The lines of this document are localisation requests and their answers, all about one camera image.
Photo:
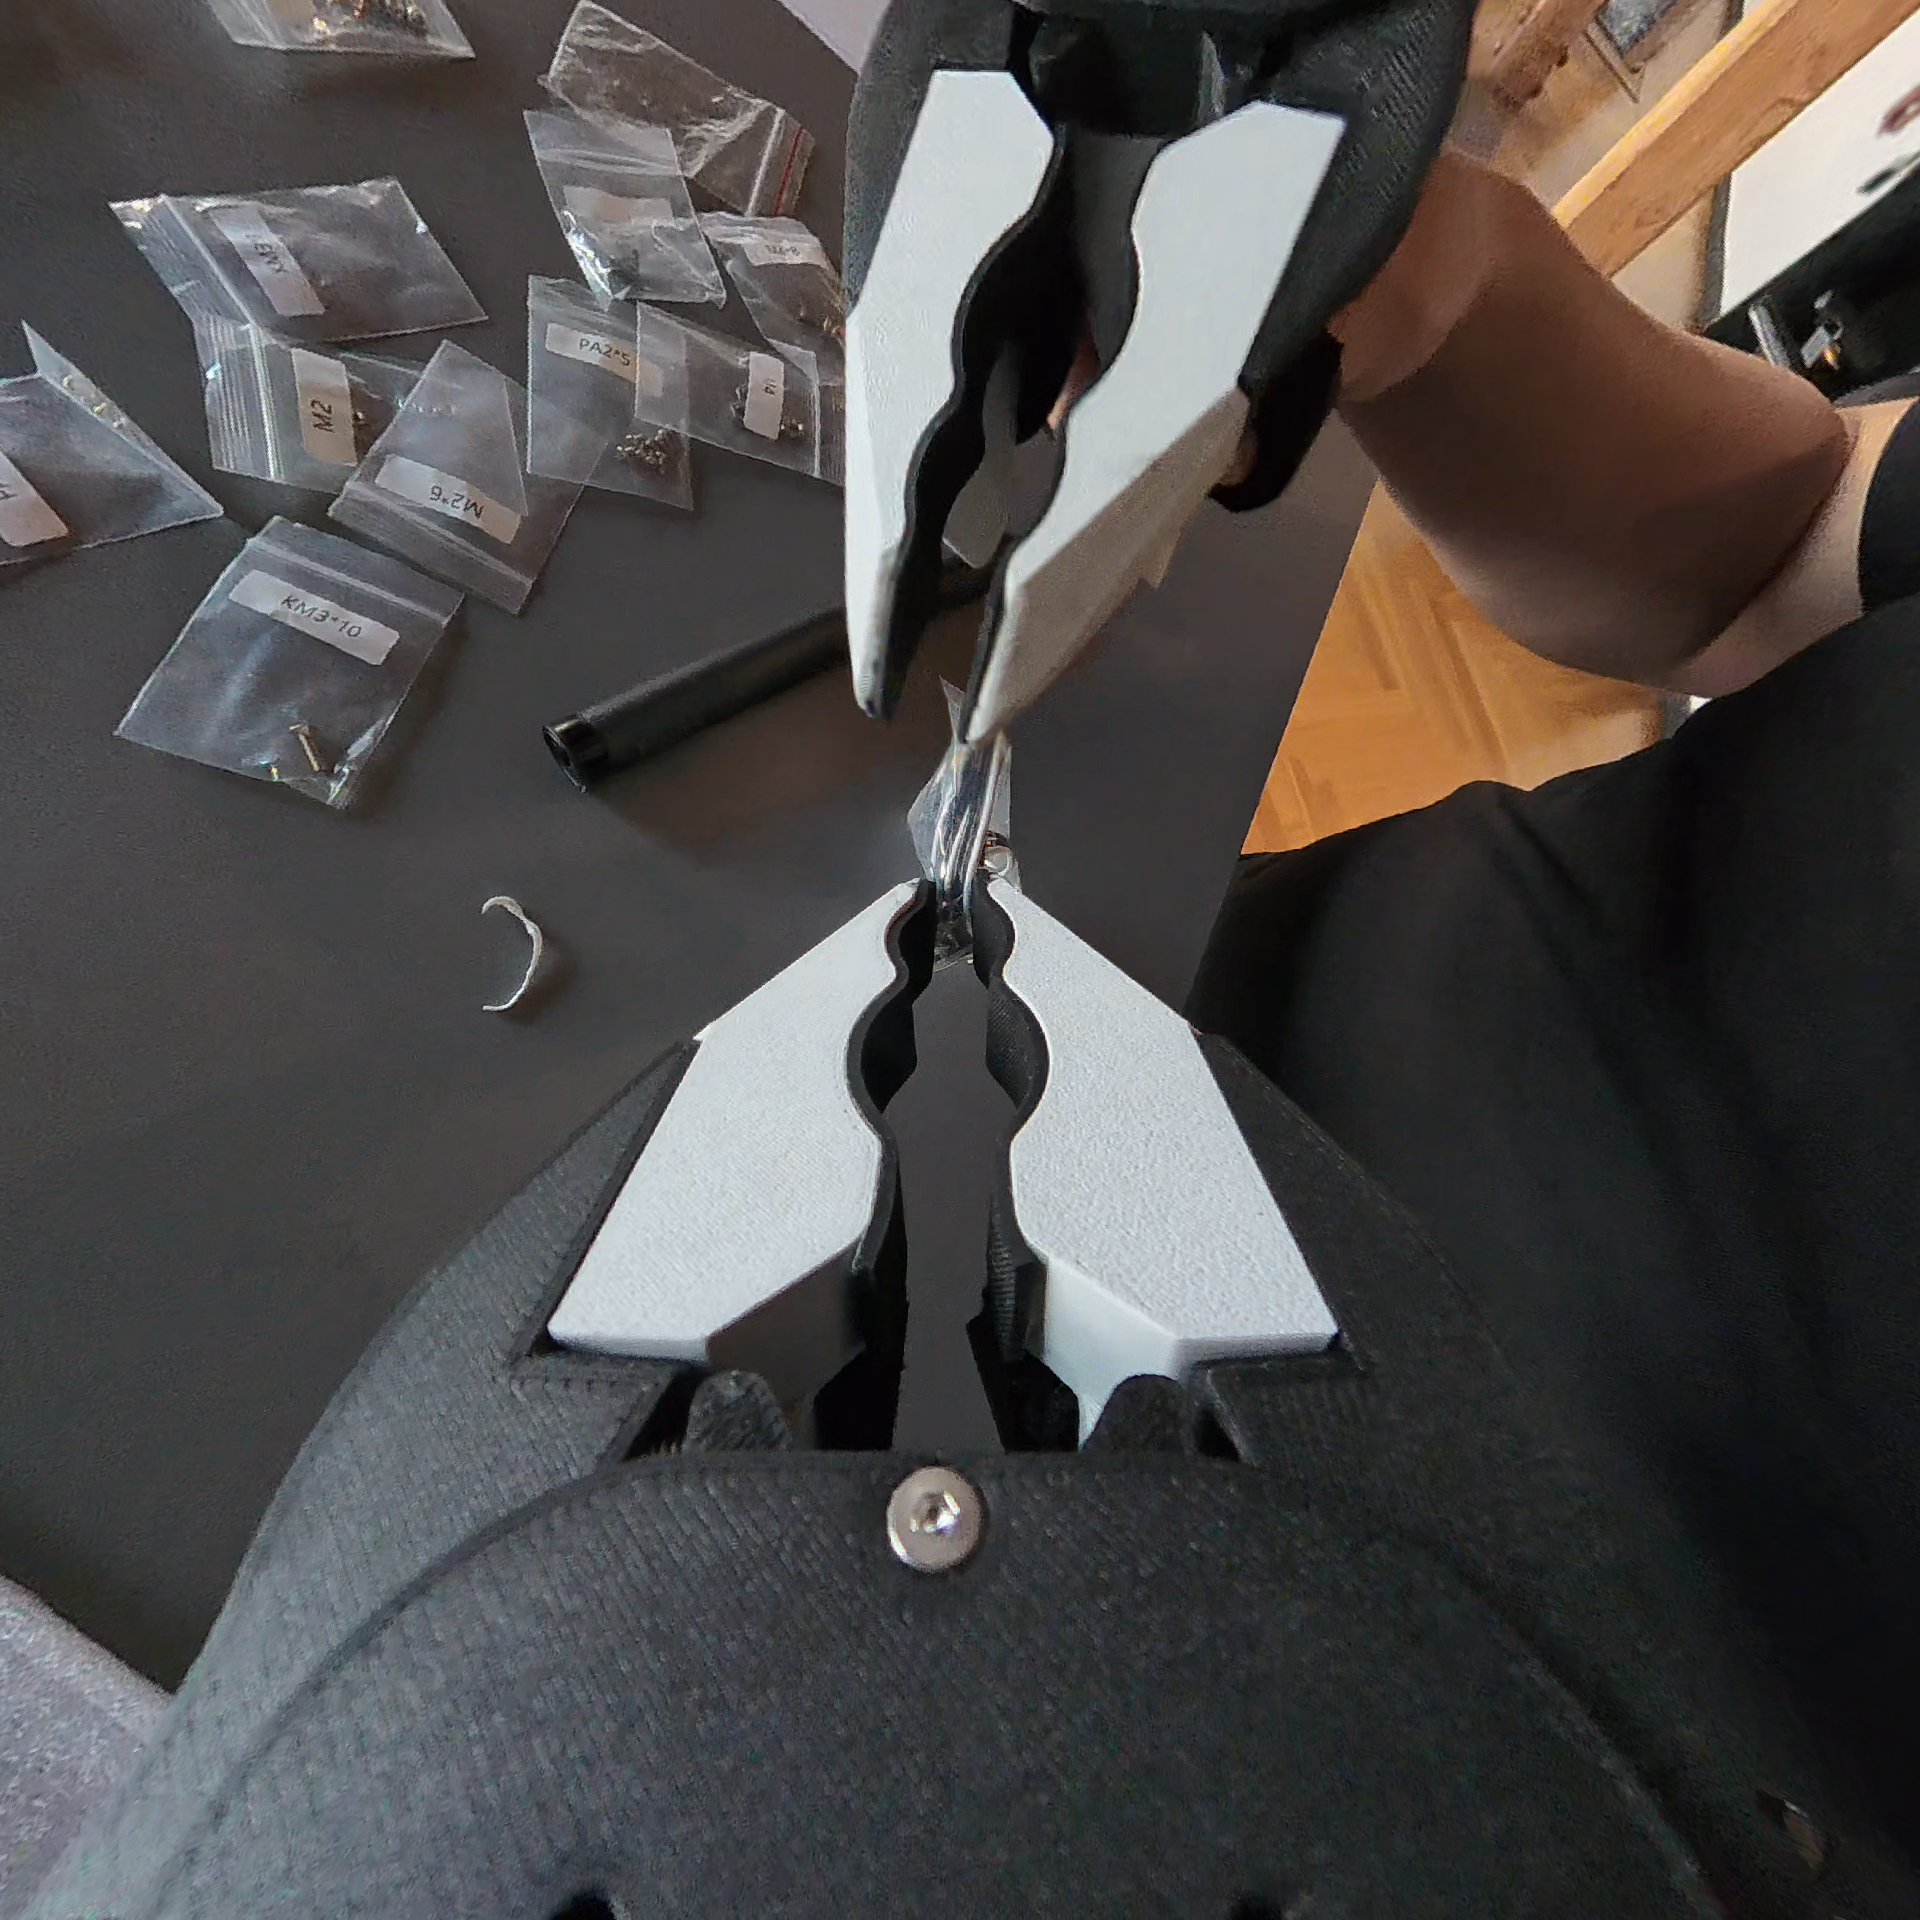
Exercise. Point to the person's right forearm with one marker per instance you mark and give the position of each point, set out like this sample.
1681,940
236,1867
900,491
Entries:
1620,451

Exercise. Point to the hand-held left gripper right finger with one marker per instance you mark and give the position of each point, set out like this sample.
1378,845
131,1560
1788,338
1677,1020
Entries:
1170,1200

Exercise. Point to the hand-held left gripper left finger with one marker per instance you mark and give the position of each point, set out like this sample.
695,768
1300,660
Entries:
734,1200

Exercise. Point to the black screwdriver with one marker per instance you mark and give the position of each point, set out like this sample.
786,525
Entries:
704,690

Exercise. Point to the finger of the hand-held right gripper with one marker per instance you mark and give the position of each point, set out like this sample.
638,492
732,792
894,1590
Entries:
914,301
1200,301

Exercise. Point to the person's dark clothing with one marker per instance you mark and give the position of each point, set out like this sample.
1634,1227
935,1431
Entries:
1650,1200

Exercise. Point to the pile of clear screw bags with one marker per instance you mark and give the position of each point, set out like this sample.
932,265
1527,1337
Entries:
225,690

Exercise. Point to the dark grey desk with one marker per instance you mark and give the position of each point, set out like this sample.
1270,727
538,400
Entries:
301,1200

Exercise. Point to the curved white plastic scrap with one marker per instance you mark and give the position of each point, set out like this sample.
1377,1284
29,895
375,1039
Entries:
536,961

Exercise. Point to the person's right hand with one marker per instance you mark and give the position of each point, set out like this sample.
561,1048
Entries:
1080,374

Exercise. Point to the white foam sheet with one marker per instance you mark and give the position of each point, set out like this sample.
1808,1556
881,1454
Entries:
60,1725

